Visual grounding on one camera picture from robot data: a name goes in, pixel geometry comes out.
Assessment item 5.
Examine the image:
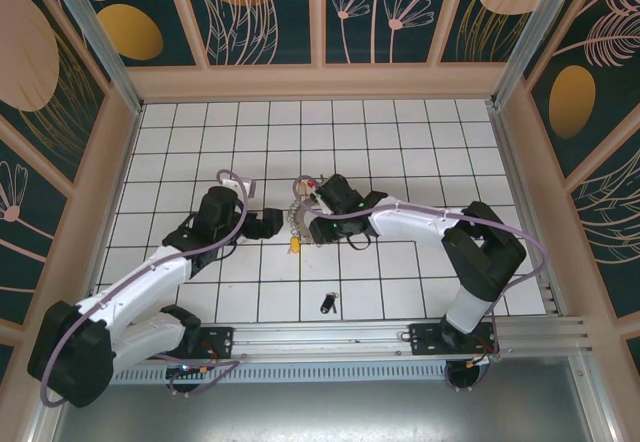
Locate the grey keyring holder with rings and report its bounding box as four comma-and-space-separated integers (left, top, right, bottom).
288, 200, 315, 247

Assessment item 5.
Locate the black key fob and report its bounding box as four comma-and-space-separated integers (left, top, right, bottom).
318, 290, 340, 316

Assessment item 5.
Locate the grey metal sheet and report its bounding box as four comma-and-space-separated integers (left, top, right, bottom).
49, 356, 596, 442

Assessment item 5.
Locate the small black base plate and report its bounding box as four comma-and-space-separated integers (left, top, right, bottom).
197, 325, 236, 357

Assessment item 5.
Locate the red power wire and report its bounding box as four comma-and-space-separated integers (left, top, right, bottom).
199, 341, 225, 378
467, 341, 501, 366

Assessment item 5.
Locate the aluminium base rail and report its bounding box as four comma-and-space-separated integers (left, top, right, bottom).
198, 317, 594, 362

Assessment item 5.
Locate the wide black base plate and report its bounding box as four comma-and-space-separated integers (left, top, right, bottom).
408, 321, 501, 359

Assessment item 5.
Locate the grey slotted cable duct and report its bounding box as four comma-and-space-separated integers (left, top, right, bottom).
107, 361, 451, 384

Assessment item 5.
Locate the aluminium side rail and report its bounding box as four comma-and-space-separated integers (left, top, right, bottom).
487, 104, 561, 319

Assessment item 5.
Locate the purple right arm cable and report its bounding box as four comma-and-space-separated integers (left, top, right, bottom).
297, 175, 546, 393

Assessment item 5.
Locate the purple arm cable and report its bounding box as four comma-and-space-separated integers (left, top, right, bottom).
42, 171, 251, 408
297, 175, 546, 393

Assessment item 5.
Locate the aluminium corner post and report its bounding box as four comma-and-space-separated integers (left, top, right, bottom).
491, 0, 571, 108
39, 0, 146, 116

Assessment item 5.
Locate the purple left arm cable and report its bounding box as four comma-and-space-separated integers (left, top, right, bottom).
42, 171, 251, 408

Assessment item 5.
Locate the aluminium frame rail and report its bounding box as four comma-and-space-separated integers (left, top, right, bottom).
569, 349, 619, 442
24, 401, 66, 442

